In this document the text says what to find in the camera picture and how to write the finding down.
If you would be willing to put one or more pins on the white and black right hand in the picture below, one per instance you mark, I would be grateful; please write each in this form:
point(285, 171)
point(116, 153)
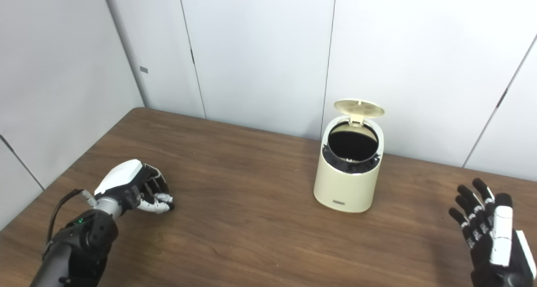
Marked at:
point(501, 241)

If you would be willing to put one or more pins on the white and black left hand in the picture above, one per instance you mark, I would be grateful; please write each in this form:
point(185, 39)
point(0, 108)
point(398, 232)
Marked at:
point(121, 176)

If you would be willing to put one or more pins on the cream-colored bin body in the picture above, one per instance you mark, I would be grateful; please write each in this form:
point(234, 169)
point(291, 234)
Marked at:
point(346, 190)

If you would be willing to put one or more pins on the round cream bin lid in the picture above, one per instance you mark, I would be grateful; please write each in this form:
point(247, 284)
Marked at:
point(358, 108)

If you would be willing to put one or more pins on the black bin liner bag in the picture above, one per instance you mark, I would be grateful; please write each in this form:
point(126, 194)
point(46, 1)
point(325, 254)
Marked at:
point(351, 144)

